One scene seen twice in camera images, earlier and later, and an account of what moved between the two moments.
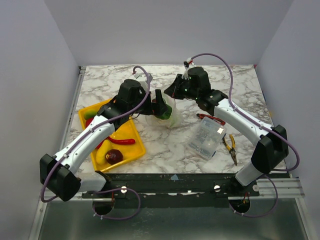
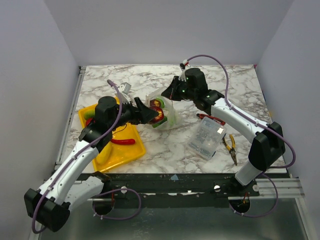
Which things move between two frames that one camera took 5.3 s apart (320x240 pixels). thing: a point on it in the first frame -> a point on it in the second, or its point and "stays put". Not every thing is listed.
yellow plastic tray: [126, 130] stays put
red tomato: [88, 122] stays put
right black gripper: [176, 87] stays put
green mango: [89, 113] stays put
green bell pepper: [167, 114] -> [156, 125]
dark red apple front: [114, 156] -> [160, 116]
